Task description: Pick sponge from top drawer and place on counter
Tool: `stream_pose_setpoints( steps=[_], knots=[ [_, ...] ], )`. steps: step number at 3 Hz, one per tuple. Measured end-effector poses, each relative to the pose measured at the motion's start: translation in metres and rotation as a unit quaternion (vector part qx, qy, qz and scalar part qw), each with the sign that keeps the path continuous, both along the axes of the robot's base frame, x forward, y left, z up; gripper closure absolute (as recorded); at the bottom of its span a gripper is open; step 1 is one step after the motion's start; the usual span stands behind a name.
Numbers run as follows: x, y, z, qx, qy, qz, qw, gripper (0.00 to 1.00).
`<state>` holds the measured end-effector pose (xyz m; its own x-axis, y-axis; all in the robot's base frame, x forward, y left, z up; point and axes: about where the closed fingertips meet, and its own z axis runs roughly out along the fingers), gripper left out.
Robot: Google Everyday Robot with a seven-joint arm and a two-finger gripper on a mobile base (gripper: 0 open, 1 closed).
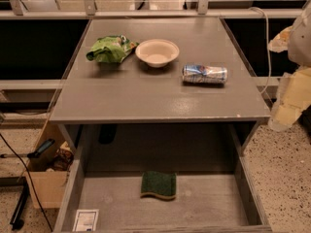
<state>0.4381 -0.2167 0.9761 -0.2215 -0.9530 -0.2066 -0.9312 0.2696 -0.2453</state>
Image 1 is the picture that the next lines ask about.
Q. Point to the crushed blue soda can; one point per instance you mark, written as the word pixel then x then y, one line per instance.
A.
pixel 204 74

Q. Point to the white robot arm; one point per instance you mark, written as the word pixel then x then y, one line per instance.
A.
pixel 299 44

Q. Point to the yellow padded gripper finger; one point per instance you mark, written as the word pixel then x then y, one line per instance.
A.
pixel 280 42
pixel 293 98

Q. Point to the green and yellow sponge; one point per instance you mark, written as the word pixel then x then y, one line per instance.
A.
pixel 159 185

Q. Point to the grey cabinet counter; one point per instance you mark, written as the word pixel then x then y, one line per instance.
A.
pixel 134 92

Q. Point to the black floor stand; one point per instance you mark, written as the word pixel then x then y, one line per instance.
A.
pixel 16 220

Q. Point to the black handled tool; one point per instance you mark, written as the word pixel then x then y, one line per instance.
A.
pixel 35 154

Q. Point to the white label sticker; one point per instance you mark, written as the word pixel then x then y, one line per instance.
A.
pixel 86 220

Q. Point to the white paper bowl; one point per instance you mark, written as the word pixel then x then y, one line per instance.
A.
pixel 157 53

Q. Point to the green chip bag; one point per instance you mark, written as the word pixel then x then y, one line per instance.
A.
pixel 111 49

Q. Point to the open grey top drawer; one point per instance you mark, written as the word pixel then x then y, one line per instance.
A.
pixel 215 192

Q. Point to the metal frame rail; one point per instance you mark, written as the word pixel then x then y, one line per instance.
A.
pixel 86 9

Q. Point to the cardboard box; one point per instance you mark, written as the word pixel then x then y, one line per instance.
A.
pixel 48 174

